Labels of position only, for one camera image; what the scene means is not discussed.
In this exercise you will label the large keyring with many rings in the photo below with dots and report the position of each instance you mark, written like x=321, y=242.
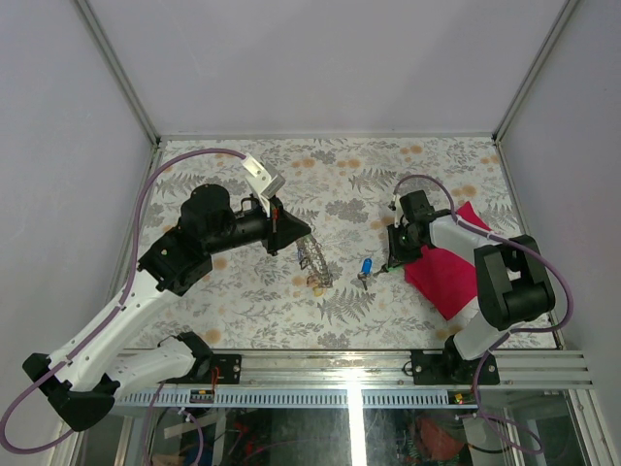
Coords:
x=311, y=259

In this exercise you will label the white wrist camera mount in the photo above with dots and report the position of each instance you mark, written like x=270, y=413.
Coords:
x=397, y=210
x=264, y=181

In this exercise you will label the red folded cloth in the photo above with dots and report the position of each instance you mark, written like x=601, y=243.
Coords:
x=444, y=279

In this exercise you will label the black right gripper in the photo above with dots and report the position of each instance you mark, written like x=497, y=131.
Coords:
x=397, y=256

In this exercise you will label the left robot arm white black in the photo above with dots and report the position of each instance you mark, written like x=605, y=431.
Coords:
x=84, y=392

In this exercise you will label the white slotted cable duct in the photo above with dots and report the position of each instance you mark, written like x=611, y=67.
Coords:
x=288, y=398

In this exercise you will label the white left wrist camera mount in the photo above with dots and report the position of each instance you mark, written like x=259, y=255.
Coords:
x=264, y=181

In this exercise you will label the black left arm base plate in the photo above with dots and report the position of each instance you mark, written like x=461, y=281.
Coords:
x=225, y=369

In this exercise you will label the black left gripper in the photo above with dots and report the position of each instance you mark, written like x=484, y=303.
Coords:
x=282, y=227

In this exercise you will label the blue key tag with key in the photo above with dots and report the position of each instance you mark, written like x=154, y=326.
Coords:
x=366, y=272

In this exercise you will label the aluminium front rail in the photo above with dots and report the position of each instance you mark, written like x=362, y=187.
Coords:
x=545, y=369

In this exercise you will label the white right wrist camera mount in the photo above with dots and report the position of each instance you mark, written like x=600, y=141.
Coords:
x=397, y=210

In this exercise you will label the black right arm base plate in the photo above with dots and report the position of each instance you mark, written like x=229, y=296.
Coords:
x=441, y=367

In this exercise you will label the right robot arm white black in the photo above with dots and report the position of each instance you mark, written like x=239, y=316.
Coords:
x=512, y=285

